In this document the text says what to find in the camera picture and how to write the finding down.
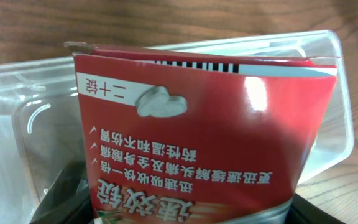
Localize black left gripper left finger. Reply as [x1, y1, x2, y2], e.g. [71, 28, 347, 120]
[30, 161, 93, 224]

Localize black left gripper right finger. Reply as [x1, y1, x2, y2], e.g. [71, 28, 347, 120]
[286, 194, 344, 224]

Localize clear plastic container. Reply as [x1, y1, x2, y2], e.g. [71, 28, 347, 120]
[0, 30, 354, 223]

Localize red medicine box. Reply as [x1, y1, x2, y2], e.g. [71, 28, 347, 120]
[65, 42, 338, 223]

